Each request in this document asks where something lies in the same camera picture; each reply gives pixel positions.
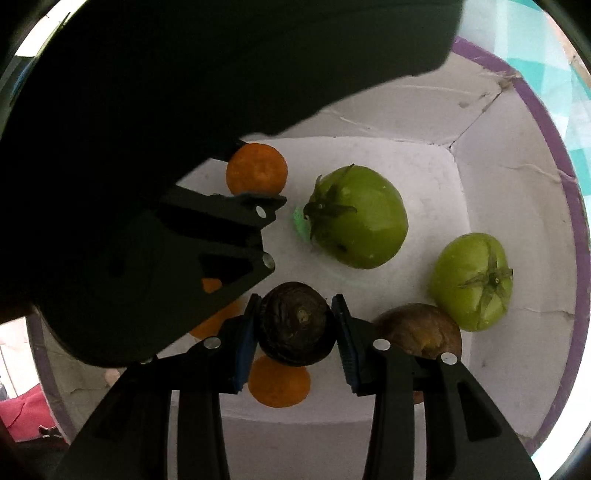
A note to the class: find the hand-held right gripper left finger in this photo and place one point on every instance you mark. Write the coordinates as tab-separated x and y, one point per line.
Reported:
244	344

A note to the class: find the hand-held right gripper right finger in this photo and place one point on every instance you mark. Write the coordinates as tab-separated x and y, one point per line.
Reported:
347	344

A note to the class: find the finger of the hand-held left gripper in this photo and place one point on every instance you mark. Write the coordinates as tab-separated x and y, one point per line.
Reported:
231	207
240	265

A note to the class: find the small orange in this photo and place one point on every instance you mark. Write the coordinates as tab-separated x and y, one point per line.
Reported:
217	316

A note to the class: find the medium orange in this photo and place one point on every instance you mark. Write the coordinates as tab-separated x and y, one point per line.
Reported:
256	170

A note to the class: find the large orange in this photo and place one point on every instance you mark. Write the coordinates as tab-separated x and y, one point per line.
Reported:
279	382

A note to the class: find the dark wrinkled passion fruit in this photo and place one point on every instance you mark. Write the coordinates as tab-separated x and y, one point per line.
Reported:
295	330

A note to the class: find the wrinkled red-brown apple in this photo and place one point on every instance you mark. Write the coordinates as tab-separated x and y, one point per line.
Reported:
418	332

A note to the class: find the large green tomato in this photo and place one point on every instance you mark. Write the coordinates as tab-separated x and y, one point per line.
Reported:
364	221

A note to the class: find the small ribbed green tomato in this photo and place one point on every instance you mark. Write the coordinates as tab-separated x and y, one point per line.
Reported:
471	281

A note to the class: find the red cloth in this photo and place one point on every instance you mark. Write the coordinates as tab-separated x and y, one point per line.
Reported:
23	410

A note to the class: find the teal white checked tablecloth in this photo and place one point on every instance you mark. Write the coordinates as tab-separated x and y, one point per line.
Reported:
547	55

